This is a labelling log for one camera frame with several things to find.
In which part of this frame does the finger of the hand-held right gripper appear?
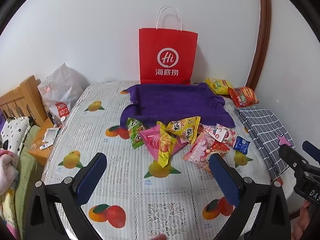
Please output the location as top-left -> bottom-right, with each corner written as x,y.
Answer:
302,140 -> 320,162
278,144 -> 320,180

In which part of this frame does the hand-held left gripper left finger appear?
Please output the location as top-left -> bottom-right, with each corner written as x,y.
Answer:
24,152 -> 108,240

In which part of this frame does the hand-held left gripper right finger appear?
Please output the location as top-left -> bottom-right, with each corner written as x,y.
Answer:
209,152 -> 292,240

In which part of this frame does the small blue packet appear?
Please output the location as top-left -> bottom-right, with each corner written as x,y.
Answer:
233,136 -> 251,155

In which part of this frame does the strawberry print white packet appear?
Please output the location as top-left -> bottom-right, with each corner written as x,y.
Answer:
215,124 -> 237,143

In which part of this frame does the yellow snack packet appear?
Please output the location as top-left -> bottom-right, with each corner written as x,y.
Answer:
166,116 -> 201,145

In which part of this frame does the green snack packet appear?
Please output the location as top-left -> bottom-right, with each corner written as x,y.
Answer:
126,117 -> 145,149

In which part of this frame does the pink yellow snack bag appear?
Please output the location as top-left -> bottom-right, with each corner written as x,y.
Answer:
139,121 -> 190,168

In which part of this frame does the person's right hand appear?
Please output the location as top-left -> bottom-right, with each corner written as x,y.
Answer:
292,201 -> 312,240

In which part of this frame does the small red packet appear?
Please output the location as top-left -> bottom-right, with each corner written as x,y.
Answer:
210,140 -> 230,153

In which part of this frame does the grey checked cloth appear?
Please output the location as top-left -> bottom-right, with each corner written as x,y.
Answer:
234,106 -> 296,180

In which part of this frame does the fruit print tablecloth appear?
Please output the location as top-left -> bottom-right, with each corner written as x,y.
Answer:
40,80 -> 294,240

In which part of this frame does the pink snack packet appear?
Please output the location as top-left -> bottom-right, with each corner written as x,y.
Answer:
182,132 -> 213,167

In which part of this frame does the wooden nightstand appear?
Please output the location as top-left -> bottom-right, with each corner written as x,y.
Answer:
27,117 -> 62,165

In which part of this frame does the white flat packet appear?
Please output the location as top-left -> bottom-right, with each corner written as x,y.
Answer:
44,127 -> 60,142

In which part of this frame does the green blanket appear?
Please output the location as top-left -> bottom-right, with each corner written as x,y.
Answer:
10,125 -> 42,240

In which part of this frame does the red chip bag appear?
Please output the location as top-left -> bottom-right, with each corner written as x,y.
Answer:
227,87 -> 260,108

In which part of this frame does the pink cloth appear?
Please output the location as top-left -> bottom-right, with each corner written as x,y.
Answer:
0,149 -> 19,195

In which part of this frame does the purple towel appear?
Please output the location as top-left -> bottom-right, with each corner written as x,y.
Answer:
120,82 -> 236,128

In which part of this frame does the white spotted pillow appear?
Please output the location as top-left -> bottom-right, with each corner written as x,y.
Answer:
0,116 -> 33,157

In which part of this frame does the yellow chip bag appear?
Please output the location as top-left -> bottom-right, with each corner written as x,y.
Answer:
205,78 -> 233,96

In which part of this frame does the white plastic bag red label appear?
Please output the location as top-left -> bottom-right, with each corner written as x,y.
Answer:
37,62 -> 91,125

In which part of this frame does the wooden headboard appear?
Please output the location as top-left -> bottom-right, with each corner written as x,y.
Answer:
0,75 -> 48,127

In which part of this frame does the red paper bag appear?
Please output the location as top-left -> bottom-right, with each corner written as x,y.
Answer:
139,6 -> 199,85

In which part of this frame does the brown wooden door frame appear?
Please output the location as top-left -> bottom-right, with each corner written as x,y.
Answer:
246,0 -> 272,88

